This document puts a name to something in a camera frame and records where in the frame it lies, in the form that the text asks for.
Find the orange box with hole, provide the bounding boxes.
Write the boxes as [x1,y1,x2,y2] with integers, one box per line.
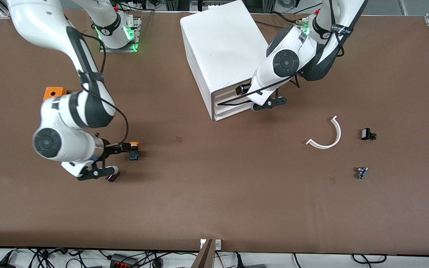
[43,87,68,101]

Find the black looped cable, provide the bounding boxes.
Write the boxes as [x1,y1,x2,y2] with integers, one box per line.
[352,253,387,264]

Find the white drawer cabinet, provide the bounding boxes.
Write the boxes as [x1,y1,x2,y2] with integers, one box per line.
[180,0,282,122]

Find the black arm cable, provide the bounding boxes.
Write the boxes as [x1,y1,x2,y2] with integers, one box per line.
[218,0,345,106]
[64,19,130,147]

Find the wooden post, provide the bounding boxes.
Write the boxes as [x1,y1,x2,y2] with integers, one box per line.
[191,239,215,268]

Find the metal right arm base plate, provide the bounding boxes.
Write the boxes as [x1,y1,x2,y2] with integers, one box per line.
[99,15,141,53]

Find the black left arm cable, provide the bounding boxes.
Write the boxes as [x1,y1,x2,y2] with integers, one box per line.
[218,0,345,106]

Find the yellow push button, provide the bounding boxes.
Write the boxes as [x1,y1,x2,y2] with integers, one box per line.
[128,141,140,161]

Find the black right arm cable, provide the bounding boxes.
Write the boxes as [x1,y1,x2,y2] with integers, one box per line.
[64,19,130,147]

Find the white curved bracket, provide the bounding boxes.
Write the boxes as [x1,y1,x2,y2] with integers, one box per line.
[305,115,342,150]

